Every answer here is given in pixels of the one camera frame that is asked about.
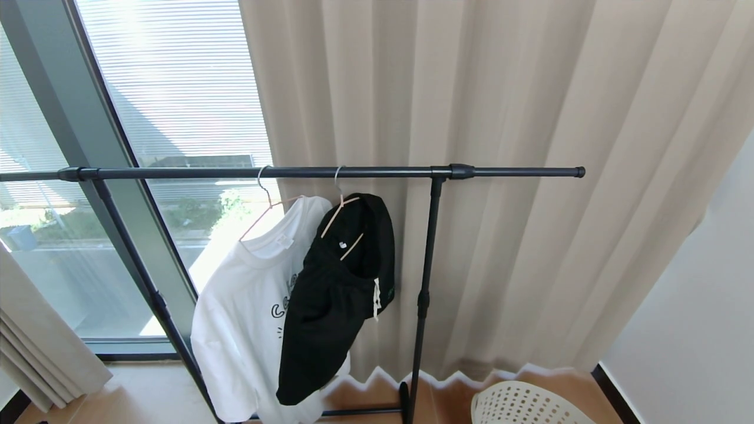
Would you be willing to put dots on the pink clothes hanger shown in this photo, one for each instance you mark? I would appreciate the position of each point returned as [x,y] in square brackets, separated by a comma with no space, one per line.
[263,187]
[339,194]

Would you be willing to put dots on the black garment with white stripes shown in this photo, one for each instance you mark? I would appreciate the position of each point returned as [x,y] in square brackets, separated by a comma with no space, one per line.
[336,306]

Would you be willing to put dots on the white printed T-shirt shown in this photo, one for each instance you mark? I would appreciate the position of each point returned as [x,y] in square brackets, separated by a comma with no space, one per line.
[247,330]

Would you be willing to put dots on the black clothes rack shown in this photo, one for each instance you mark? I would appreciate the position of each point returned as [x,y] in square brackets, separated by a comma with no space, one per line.
[383,172]

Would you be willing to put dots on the white laundry basket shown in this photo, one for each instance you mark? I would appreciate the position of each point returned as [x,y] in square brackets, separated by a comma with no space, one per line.
[524,405]

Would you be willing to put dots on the beige curtain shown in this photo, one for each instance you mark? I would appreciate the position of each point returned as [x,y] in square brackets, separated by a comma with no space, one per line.
[530,147]
[41,353]

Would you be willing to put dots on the window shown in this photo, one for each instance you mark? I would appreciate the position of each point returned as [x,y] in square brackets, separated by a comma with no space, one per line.
[147,118]

